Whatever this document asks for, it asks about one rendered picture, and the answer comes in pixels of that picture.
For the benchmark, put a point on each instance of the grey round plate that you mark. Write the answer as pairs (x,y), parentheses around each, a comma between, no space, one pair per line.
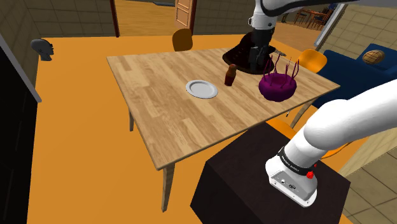
(201,89)

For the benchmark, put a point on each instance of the dark robot stand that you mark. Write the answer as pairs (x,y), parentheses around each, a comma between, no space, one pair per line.
(242,186)

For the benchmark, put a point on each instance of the light wooden table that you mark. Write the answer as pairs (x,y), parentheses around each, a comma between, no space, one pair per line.
(173,118)

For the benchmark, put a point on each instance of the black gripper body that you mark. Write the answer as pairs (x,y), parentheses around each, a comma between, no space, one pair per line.
(262,40)

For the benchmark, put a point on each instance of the orange chair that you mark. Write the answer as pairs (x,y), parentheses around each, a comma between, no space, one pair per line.
(311,60)

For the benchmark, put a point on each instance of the grey head figure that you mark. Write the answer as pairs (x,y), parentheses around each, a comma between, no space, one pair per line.
(42,48)

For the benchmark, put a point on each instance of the wooden panel door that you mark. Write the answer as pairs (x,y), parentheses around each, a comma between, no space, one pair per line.
(183,14)

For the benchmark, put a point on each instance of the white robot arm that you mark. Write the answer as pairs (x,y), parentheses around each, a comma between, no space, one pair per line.
(338,124)

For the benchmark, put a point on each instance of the purple pot with thin stalks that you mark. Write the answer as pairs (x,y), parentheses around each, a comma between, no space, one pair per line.
(276,88)

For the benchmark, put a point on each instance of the brown round cushion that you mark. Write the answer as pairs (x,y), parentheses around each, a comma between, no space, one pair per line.
(373,56)

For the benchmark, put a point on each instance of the red-brown bottle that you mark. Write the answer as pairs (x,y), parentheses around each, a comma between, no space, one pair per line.
(229,77)

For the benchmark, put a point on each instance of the dark maroon dish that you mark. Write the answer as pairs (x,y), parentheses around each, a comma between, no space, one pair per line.
(238,57)

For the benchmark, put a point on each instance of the brown chair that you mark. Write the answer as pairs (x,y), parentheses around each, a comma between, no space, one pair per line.
(182,40)

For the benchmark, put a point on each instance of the wooden dining table with chairs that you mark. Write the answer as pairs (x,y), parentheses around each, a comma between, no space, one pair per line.
(313,17)

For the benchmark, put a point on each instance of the black cabinet with grey top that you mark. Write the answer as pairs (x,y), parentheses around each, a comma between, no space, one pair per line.
(14,139)

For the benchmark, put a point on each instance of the blue sofa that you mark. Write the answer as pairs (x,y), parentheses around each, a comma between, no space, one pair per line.
(347,77)

